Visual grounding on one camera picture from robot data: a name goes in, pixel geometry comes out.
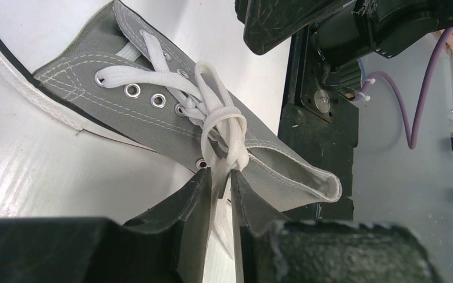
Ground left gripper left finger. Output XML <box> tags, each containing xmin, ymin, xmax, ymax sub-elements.
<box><xmin>0</xmin><ymin>169</ymin><xmax>211</xmax><ymax>282</ymax></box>

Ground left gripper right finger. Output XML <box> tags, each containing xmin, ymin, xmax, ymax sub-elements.
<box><xmin>231</xmin><ymin>170</ymin><xmax>443</xmax><ymax>282</ymax></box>

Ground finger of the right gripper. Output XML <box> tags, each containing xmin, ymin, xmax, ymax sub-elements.
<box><xmin>242</xmin><ymin>0</ymin><xmax>352</xmax><ymax>55</ymax></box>

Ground grey canvas sneaker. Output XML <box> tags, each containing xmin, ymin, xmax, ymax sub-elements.
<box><xmin>0</xmin><ymin>1</ymin><xmax>342</xmax><ymax>255</ymax></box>

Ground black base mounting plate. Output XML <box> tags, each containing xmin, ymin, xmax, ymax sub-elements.
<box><xmin>278</xmin><ymin>28</ymin><xmax>359</xmax><ymax>221</ymax></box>

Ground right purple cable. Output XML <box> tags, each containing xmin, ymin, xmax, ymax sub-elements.
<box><xmin>353</xmin><ymin>23</ymin><xmax>453</xmax><ymax>150</ymax></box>

